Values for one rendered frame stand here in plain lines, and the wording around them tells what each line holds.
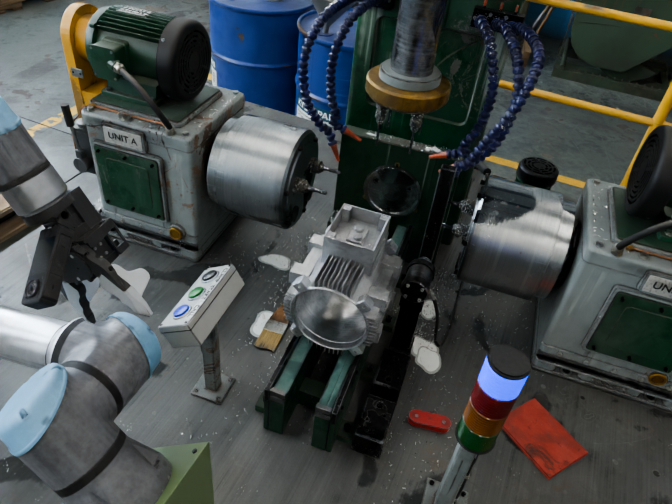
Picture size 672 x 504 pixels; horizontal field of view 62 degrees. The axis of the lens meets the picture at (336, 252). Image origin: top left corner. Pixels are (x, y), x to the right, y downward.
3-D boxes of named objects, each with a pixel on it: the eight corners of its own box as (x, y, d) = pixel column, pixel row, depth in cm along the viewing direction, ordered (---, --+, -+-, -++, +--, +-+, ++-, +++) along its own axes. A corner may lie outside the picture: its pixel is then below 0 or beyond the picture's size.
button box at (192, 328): (218, 287, 112) (204, 266, 110) (246, 283, 109) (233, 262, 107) (171, 348, 100) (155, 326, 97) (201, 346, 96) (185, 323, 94)
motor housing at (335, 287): (315, 277, 130) (321, 210, 118) (394, 302, 126) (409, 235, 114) (280, 338, 115) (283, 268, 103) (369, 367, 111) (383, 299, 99)
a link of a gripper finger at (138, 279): (175, 285, 85) (124, 248, 84) (153, 311, 81) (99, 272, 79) (168, 295, 87) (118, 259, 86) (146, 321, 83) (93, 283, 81)
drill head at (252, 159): (209, 167, 162) (204, 84, 146) (328, 200, 155) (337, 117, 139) (161, 214, 143) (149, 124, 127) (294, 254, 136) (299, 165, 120)
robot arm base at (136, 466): (119, 551, 75) (68, 502, 72) (71, 544, 85) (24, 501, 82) (188, 458, 86) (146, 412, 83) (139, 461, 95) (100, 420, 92)
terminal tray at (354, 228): (338, 230, 119) (342, 202, 115) (387, 244, 117) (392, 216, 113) (319, 264, 110) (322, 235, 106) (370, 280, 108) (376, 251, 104)
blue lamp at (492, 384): (481, 361, 83) (489, 341, 80) (521, 374, 82) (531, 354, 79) (475, 393, 79) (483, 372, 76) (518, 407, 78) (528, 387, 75)
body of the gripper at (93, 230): (133, 248, 86) (86, 181, 80) (97, 284, 79) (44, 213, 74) (100, 256, 90) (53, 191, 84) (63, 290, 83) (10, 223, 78)
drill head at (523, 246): (434, 229, 149) (456, 146, 133) (594, 274, 141) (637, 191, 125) (413, 289, 131) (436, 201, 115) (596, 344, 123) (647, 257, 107)
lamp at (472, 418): (466, 398, 89) (473, 380, 86) (504, 410, 88) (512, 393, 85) (460, 429, 84) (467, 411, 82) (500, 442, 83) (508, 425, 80)
